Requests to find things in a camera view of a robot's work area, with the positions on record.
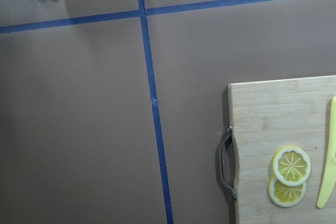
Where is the yellow plastic knife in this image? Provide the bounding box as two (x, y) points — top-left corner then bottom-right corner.
(317, 97), (335, 208)

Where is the lemon slice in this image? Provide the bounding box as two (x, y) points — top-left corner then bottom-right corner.
(272, 145), (311, 186)
(268, 175), (307, 208)

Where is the wooden cutting board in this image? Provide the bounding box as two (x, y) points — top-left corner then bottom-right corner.
(215, 74), (336, 224)

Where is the lemon slice lower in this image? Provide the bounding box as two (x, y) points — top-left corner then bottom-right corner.
(268, 175), (307, 208)

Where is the lemon slice upper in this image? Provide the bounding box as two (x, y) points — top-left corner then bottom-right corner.
(272, 145), (311, 186)

